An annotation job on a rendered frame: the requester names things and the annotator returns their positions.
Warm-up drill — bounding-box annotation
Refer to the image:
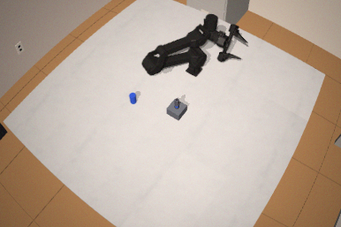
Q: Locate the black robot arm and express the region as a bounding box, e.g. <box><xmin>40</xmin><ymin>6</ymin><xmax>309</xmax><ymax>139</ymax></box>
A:
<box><xmin>142</xmin><ymin>14</ymin><xmax>228</xmax><ymax>77</ymax></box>

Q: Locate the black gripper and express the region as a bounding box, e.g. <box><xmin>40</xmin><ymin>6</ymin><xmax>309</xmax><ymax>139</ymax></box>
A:
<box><xmin>212</xmin><ymin>24</ymin><xmax>248</xmax><ymax>62</ymax></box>

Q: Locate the blue cylinder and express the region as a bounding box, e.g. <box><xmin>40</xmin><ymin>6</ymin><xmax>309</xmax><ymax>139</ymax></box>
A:
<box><xmin>130</xmin><ymin>93</ymin><xmax>136</xmax><ymax>104</ymax></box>

